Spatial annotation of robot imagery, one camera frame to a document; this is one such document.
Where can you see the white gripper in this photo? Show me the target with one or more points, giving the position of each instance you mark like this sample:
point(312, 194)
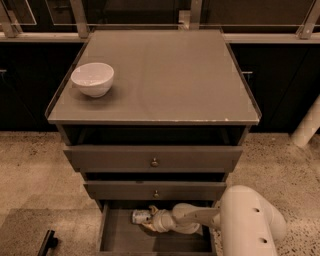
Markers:
point(161, 220)

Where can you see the blue plastic bottle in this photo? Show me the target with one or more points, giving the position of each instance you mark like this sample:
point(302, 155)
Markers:
point(141, 216)

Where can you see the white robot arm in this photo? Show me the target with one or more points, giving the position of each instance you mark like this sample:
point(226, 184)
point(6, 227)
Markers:
point(249, 224)

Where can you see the middle drawer knob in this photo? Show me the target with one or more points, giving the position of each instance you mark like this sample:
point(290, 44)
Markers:
point(156, 194)

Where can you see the drawer knob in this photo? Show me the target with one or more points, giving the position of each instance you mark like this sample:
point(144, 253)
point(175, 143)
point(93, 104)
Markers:
point(156, 194)
point(154, 163)

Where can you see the open bottom drawer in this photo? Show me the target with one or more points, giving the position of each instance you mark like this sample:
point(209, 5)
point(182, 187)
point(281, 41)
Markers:
point(118, 236)

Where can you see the top drawer knob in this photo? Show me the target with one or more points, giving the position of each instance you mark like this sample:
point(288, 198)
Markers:
point(154, 163)

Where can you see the middle drawer front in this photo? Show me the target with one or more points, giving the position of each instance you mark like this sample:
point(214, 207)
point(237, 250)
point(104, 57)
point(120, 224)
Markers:
point(143, 190)

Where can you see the top drawer front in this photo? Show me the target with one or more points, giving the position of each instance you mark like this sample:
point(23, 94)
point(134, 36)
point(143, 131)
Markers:
point(137, 159)

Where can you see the grey drawer cabinet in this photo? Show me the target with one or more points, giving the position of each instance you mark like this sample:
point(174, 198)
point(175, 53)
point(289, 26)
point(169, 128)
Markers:
point(171, 88)

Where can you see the black object on floor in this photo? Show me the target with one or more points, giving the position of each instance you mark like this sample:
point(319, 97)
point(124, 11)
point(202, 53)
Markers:
point(50, 241)

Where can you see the white ceramic bowl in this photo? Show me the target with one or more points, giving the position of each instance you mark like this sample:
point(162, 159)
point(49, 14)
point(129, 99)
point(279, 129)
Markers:
point(93, 79)

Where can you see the white cylindrical post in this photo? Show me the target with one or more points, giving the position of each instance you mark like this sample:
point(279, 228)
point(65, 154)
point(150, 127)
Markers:
point(308, 126)

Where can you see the metal railing frame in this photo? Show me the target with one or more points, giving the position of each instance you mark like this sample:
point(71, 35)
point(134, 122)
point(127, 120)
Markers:
point(241, 21)

